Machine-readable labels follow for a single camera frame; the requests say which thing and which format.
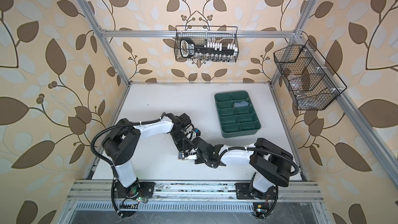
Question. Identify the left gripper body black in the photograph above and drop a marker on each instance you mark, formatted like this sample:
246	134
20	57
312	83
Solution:
179	138

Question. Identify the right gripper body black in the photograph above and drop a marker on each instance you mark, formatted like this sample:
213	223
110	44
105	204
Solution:
200	159

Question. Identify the green divided plastic tray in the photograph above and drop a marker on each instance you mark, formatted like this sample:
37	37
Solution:
235	122

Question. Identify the blue grey sock green toe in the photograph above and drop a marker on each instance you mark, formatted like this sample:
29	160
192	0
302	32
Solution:
241	104

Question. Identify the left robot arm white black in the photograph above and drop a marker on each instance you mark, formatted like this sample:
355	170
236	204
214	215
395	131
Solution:
116	145

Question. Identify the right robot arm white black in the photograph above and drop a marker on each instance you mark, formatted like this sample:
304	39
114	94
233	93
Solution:
273	165

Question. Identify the black tool in basket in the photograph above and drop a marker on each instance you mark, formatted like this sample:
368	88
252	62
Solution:
189	48

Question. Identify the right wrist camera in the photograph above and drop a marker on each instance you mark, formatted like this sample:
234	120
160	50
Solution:
187	156

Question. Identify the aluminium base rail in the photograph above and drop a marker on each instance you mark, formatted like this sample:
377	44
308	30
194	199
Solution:
189	196

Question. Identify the black wire basket back wall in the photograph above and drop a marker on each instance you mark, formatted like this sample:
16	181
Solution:
224	34

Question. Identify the black wire basket wall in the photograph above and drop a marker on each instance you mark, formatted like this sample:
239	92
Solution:
312	82
224	34

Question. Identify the black wire basket right wall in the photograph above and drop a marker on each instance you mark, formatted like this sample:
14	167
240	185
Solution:
312	82

